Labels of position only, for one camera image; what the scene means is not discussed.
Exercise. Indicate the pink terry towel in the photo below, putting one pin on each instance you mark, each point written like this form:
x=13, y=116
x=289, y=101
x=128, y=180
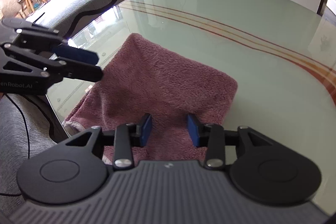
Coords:
x=144, y=77

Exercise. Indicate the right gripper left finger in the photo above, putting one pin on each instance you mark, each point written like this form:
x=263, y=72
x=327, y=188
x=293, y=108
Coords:
x=126, y=137

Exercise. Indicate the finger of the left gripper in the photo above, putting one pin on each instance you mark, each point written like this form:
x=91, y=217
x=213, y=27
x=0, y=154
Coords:
x=73, y=69
x=77, y=54

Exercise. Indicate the grey upholstered chair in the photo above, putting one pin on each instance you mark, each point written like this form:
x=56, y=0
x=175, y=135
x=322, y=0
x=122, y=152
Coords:
x=70, y=16

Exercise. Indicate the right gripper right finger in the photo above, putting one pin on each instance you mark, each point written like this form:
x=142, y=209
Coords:
x=210, y=136

